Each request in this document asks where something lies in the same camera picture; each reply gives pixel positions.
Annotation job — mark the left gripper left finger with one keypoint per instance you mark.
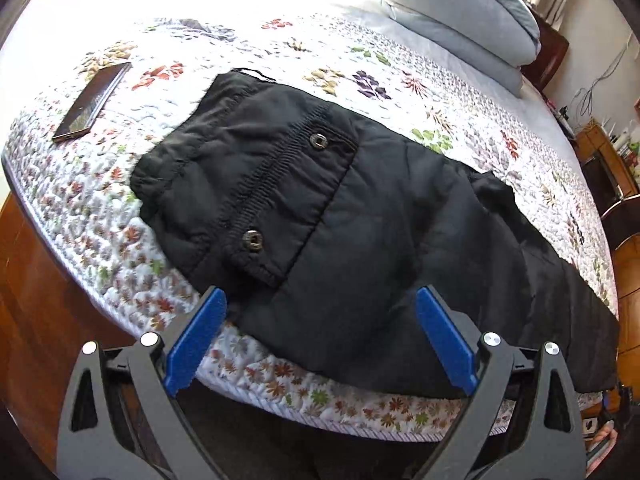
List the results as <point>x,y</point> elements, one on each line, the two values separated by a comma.
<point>120,417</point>

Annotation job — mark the black padded pants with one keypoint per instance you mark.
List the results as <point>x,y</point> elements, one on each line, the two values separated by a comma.
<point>320,225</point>

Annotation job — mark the blue pillow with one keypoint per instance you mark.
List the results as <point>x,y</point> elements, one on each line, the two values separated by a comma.
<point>459,45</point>

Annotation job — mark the black smartphone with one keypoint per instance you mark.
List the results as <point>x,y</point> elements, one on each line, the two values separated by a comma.
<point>81,117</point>

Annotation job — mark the person's right hand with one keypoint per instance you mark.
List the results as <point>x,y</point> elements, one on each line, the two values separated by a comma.
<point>600,446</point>

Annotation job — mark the floral quilted bedspread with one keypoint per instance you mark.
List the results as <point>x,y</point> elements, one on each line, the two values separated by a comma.
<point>78,195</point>

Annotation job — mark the wooden desk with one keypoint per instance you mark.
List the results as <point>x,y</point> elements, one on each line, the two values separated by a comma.
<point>608,177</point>

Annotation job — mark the folded blue duvet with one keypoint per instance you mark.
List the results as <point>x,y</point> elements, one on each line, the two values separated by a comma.
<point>505,28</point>

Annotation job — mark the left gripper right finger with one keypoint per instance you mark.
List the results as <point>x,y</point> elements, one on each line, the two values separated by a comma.
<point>544,437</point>

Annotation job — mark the dark wooden headboard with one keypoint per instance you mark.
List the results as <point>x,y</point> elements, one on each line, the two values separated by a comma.
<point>553,48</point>

